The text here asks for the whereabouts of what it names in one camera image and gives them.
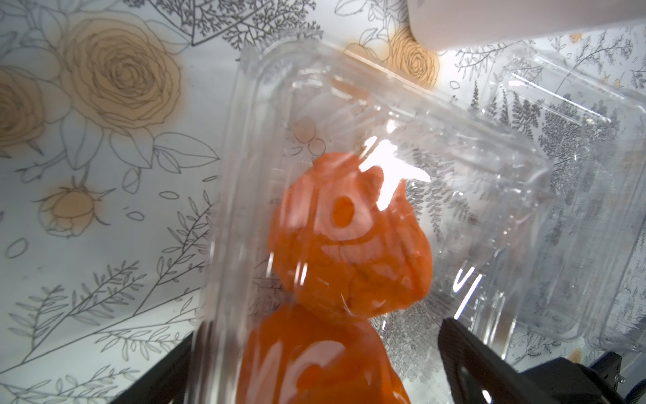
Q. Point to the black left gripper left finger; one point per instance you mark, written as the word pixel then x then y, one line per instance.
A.
pixel 164 383

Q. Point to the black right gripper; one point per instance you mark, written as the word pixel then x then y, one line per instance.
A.
pixel 567 382

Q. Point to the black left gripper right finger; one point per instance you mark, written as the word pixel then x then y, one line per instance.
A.
pixel 477 375

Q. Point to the orange fruit two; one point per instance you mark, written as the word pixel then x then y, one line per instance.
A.
pixel 293 356

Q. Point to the orange fruit one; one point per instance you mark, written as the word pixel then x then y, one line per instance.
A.
pixel 346 241

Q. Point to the floral patterned table cloth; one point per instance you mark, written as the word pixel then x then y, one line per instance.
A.
pixel 113 159

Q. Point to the white plastic perforated basket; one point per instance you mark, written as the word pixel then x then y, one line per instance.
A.
pixel 446 25

